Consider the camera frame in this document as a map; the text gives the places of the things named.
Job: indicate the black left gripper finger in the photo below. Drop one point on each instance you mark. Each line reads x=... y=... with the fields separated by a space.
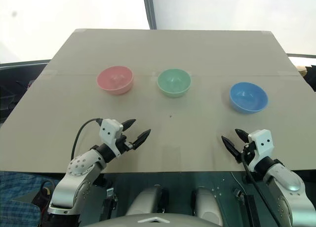
x=142 y=138
x=129 y=124

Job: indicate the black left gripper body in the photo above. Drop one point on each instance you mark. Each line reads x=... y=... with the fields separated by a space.
x=122 y=145

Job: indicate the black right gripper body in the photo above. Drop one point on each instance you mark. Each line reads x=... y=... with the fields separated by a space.
x=248 y=151

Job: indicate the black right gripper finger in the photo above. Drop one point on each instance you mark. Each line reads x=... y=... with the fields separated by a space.
x=243 y=135
x=231 y=149

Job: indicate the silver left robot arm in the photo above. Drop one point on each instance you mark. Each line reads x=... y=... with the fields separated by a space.
x=76 y=177

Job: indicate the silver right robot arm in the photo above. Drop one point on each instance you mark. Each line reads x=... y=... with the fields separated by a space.
x=286 y=177

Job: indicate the blue plastic bowl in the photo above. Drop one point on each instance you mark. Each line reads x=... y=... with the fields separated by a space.
x=247 y=108

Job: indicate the pink red plastic bowl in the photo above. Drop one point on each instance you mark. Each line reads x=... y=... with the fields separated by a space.
x=123 y=88

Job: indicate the green plastic bowl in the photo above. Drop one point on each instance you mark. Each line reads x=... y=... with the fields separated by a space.
x=174 y=92

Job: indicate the silver rounded robot leg shell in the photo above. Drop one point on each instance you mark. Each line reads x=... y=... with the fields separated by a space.
x=206 y=202
x=146 y=200

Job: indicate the grey robot chest with chevron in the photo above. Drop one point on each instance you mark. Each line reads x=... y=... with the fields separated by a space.
x=153 y=220

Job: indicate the dark clutter with beige object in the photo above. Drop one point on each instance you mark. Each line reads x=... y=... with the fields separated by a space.
x=308 y=74

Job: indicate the blue plaid cloth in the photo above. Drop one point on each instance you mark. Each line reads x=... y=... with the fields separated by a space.
x=17 y=195

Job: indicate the dark grey upright pole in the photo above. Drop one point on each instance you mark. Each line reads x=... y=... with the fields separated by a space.
x=149 y=10

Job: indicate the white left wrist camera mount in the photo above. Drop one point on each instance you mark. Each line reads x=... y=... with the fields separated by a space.
x=109 y=132

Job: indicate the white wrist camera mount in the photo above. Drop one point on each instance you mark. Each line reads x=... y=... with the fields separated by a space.
x=109 y=132
x=264 y=140

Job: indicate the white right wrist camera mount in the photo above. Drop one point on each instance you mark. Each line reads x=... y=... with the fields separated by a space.
x=264 y=140

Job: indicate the dark bench frame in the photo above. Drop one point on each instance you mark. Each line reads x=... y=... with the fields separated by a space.
x=14 y=88

